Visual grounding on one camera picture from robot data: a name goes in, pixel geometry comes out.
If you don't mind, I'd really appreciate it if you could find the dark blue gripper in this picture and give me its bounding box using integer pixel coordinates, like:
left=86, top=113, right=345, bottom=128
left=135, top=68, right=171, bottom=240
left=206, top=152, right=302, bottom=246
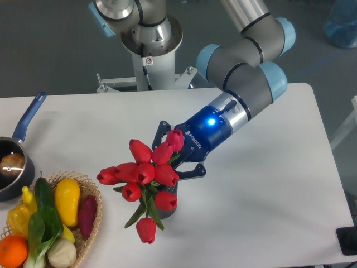
left=151, top=106, right=231, bottom=181

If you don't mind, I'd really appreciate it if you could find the red tulip bouquet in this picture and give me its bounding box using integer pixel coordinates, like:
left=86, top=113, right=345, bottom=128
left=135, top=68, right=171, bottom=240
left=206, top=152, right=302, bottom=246
left=97, top=130, right=184, bottom=244

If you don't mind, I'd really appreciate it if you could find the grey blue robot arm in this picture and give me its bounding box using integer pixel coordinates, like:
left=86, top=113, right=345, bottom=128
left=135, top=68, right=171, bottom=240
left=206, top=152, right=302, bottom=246
left=89, top=1, right=296, bottom=186

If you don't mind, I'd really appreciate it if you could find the dark grey ribbed vase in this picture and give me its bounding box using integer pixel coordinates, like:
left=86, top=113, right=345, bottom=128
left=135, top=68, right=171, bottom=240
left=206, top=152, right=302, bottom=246
left=154, top=183, right=178, bottom=219

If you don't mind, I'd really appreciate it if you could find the woven wicker basket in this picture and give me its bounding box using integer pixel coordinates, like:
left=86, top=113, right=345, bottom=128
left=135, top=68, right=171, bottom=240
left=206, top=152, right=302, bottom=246
left=1, top=171, right=102, bottom=267

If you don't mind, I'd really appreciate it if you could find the purple sweet potato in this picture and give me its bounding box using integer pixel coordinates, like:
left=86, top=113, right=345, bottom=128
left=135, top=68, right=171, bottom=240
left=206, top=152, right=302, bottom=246
left=78, top=195, right=97, bottom=238

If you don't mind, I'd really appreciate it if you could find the yellow banana piece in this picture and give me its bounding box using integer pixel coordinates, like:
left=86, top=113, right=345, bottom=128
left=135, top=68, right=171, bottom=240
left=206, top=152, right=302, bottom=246
left=61, top=224, right=75, bottom=243

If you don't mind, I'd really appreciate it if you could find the green cucumber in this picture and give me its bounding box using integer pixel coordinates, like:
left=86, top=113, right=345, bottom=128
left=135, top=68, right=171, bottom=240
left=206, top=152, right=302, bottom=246
left=35, top=177, right=56, bottom=209

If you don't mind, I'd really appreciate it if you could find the green bok choy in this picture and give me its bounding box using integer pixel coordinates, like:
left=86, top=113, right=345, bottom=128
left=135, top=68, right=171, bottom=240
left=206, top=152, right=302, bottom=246
left=23, top=205, right=63, bottom=267

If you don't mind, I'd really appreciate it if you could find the beige garlic bulb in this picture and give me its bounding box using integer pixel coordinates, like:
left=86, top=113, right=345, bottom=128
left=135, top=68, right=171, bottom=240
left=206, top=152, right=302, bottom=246
left=47, top=238, right=77, bottom=268

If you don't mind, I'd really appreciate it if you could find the small yellow pepper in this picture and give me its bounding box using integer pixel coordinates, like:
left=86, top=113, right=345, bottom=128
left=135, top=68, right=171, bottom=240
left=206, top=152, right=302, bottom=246
left=22, top=186, right=37, bottom=212

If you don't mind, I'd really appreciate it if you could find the brown meat patty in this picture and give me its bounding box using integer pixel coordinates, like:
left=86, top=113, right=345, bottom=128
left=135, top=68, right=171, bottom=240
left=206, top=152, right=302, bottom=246
left=1, top=153, right=25, bottom=177

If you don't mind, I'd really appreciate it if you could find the yellow bell pepper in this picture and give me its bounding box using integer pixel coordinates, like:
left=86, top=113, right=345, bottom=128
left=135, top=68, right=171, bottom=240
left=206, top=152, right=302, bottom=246
left=7, top=205, right=33, bottom=239

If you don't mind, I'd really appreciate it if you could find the black device at edge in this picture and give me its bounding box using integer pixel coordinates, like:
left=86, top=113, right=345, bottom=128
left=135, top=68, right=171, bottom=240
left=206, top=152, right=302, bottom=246
left=336, top=226, right=357, bottom=256

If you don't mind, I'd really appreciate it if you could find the orange fruit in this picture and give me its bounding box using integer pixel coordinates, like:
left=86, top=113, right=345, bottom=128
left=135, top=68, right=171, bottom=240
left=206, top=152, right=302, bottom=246
left=1, top=235, right=28, bottom=268

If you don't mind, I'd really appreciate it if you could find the blue plastic bag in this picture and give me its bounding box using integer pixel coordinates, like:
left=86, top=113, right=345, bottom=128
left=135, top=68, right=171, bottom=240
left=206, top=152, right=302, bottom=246
left=324, top=0, right=356, bottom=49

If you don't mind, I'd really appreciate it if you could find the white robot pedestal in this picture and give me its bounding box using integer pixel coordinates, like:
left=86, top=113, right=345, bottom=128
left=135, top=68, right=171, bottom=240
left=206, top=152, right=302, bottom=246
left=96, top=13, right=200, bottom=93

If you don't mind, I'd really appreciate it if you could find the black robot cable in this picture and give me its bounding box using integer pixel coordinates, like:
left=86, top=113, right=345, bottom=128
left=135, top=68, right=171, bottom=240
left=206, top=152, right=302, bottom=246
left=139, top=42, right=153, bottom=92

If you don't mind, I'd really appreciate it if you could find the blue handled saucepan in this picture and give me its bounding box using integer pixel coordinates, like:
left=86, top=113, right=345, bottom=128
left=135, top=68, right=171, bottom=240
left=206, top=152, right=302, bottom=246
left=1, top=92, right=47, bottom=202

